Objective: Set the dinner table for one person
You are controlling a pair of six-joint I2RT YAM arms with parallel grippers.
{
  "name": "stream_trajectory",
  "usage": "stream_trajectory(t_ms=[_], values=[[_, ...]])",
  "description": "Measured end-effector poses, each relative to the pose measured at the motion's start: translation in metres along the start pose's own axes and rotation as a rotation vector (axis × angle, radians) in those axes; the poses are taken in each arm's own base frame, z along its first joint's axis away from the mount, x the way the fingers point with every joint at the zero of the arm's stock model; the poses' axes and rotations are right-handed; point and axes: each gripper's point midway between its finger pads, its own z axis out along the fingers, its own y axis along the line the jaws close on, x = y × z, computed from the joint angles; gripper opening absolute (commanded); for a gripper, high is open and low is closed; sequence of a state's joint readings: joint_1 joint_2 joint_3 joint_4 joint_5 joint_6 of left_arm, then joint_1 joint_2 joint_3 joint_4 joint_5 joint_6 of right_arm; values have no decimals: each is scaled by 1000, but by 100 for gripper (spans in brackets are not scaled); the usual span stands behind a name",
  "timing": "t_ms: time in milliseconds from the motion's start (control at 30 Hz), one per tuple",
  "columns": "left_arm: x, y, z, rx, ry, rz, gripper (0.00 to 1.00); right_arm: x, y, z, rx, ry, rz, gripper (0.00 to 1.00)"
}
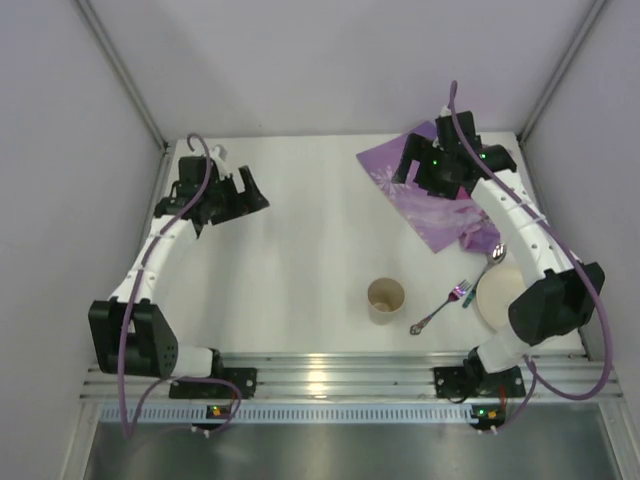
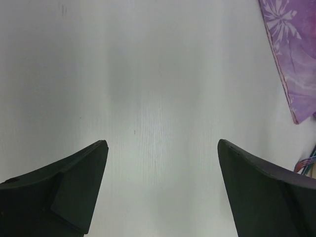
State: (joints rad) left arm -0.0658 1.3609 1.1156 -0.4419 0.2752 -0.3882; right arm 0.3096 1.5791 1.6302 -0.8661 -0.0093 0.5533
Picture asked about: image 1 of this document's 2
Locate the purple Elsa placemat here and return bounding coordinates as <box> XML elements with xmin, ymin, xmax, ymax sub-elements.
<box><xmin>356</xmin><ymin>134</ymin><xmax>500</xmax><ymax>253</ymax></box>

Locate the iridescent spoon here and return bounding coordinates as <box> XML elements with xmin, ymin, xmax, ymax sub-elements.
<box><xmin>462</xmin><ymin>243</ymin><xmax>507</xmax><ymax>309</ymax></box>

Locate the iridescent fork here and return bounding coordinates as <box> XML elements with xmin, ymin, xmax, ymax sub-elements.
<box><xmin>409</xmin><ymin>280</ymin><xmax>471</xmax><ymax>336</ymax></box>

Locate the beige plate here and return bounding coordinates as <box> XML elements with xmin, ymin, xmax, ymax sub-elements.
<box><xmin>476</xmin><ymin>265</ymin><xmax>525</xmax><ymax>331</ymax></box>

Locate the beige cup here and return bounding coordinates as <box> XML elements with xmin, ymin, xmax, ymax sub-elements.
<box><xmin>367</xmin><ymin>278</ymin><xmax>406</xmax><ymax>325</ymax></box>

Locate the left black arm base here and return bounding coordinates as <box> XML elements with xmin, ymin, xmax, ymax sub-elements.
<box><xmin>168</xmin><ymin>367</ymin><xmax>259</xmax><ymax>401</ymax></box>

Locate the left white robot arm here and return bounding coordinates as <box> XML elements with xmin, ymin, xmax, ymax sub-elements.
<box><xmin>88</xmin><ymin>151</ymin><xmax>270</xmax><ymax>379</ymax></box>

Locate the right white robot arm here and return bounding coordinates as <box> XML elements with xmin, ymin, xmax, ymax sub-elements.
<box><xmin>392</xmin><ymin>106</ymin><xmax>605</xmax><ymax>382</ymax></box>

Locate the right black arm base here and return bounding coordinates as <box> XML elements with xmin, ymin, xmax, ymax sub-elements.
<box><xmin>433</xmin><ymin>366</ymin><xmax>526</xmax><ymax>403</ymax></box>

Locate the aluminium mounting rail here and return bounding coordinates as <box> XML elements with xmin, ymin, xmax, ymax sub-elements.
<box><xmin>79</xmin><ymin>352</ymin><xmax>603</xmax><ymax>403</ymax></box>

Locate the right aluminium frame post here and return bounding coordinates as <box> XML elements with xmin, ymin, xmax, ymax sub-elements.
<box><xmin>516</xmin><ymin>0</ymin><xmax>610</xmax><ymax>145</ymax></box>

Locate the aluminium frame post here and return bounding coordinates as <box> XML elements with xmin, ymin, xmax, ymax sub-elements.
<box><xmin>72</xmin><ymin>0</ymin><xmax>168</xmax><ymax>151</ymax></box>
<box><xmin>516</xmin><ymin>0</ymin><xmax>610</xmax><ymax>145</ymax></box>

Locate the left aluminium frame post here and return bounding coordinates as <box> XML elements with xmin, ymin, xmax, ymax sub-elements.
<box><xmin>72</xmin><ymin>0</ymin><xmax>168</xmax><ymax>151</ymax></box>

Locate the slotted cable duct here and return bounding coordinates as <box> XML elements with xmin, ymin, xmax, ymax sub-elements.
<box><xmin>99</xmin><ymin>404</ymin><xmax>506</xmax><ymax>424</ymax></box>

